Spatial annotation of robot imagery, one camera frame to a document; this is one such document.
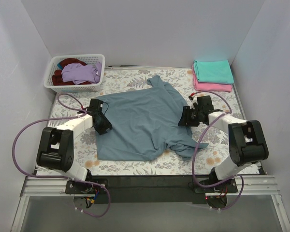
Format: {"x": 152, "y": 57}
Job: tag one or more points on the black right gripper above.
{"x": 186, "y": 118}

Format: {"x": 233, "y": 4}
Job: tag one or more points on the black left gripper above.
{"x": 104, "y": 126}

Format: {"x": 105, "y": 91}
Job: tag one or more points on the blue-grey t-shirt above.
{"x": 145, "y": 124}

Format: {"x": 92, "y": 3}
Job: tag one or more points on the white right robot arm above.
{"x": 247, "y": 144}

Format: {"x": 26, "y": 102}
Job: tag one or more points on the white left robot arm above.
{"x": 56, "y": 148}

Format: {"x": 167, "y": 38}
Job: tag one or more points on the folded pink t-shirt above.
{"x": 209, "y": 86}

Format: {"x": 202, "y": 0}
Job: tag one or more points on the folded teal t-shirt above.
{"x": 218, "y": 72}

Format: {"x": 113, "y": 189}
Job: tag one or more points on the floral patterned table mat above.
{"x": 168, "y": 163}

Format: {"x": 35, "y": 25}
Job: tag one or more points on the lilac t-shirt in basket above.
{"x": 79, "y": 74}

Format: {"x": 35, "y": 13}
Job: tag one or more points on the dark red garment in basket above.
{"x": 57, "y": 76}

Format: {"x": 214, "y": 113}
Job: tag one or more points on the white plastic laundry basket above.
{"x": 90, "y": 59}

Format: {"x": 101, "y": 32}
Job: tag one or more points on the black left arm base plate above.
{"x": 76, "y": 187}

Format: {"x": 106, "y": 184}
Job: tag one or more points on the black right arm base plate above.
{"x": 227, "y": 187}

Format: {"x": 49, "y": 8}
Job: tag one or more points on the aluminium front frame rail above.
{"x": 253, "y": 185}

